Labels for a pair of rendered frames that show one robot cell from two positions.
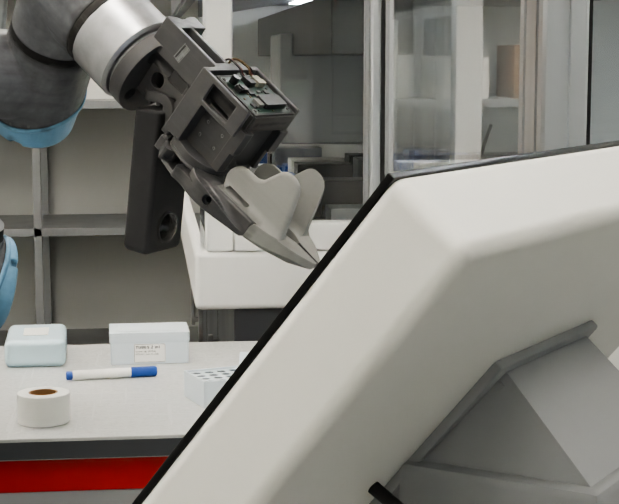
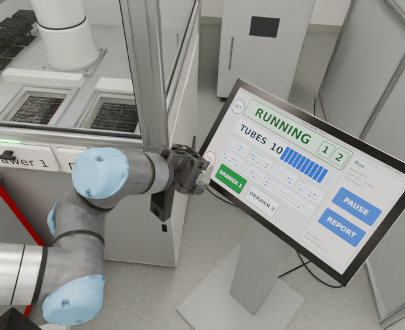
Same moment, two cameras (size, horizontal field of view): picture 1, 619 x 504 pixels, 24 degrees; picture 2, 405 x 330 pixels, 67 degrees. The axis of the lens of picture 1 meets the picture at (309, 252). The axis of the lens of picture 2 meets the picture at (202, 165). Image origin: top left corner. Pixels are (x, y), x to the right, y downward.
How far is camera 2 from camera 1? 118 cm
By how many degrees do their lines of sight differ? 77
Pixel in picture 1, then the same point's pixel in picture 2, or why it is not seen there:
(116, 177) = not seen: outside the picture
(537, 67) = (152, 74)
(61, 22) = (142, 188)
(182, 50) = (180, 160)
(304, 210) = not seen: hidden behind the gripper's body
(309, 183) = not seen: hidden behind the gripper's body
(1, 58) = (101, 221)
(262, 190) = (205, 175)
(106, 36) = (163, 178)
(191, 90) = (193, 169)
